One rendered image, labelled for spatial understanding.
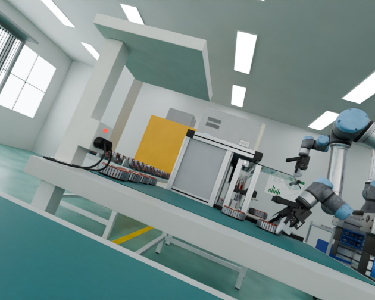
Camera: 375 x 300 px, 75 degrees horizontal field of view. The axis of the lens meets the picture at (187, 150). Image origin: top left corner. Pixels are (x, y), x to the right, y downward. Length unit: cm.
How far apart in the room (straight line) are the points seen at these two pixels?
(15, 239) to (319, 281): 57
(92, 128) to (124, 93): 462
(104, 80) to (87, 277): 70
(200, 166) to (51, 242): 120
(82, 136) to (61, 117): 817
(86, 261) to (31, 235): 5
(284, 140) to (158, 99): 388
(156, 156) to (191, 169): 394
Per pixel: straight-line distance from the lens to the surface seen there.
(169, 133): 533
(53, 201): 80
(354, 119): 133
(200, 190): 137
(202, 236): 60
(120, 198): 64
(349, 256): 191
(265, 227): 116
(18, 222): 25
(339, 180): 142
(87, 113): 81
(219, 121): 156
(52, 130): 898
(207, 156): 138
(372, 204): 195
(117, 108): 531
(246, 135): 154
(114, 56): 85
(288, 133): 732
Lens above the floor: 83
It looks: 7 degrees up
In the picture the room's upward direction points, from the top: 21 degrees clockwise
